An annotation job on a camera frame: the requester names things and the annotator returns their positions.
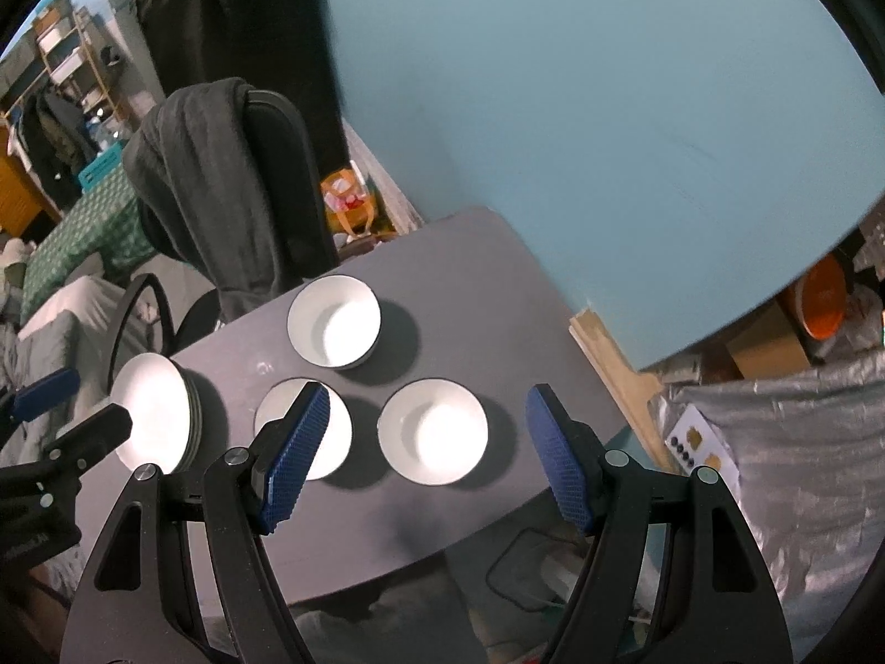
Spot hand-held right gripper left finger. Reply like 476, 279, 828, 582
59, 380, 333, 664

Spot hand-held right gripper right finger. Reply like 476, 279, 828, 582
525, 382, 793, 664

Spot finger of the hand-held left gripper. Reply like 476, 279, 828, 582
8, 368, 80, 423
50, 402, 134, 477

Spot white bowl with black rim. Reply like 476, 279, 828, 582
253, 379, 353, 481
287, 274, 383, 370
377, 379, 491, 486

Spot grey quilt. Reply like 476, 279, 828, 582
0, 311, 77, 430

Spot white duvet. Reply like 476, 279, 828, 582
20, 275, 139, 388

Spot wooden plank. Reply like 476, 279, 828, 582
568, 308, 682, 475

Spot clear plastic container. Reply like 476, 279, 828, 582
484, 529, 602, 613

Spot white sticker sheet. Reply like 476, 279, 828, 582
664, 422, 741, 481

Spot green checkered tablecloth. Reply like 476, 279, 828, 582
20, 166, 157, 323

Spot wooden louvered wardrobe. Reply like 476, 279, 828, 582
0, 117, 60, 236

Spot teal storage box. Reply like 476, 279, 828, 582
76, 148, 129, 191

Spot cardboard box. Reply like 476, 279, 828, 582
719, 290, 813, 378

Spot silver foil sheet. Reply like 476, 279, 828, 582
650, 352, 885, 664

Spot dark hanging clothes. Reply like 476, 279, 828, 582
17, 86, 98, 209

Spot orange snack packet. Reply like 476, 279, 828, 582
319, 166, 381, 236

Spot dark grey fleece robe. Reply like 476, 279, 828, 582
123, 77, 340, 323

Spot black office chair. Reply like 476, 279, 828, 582
111, 86, 347, 388

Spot orange plastic basin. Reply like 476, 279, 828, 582
795, 252, 851, 340

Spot wooden shelf rack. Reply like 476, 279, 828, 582
31, 0, 129, 132

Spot black puffer jacket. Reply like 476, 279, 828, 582
134, 0, 350, 167

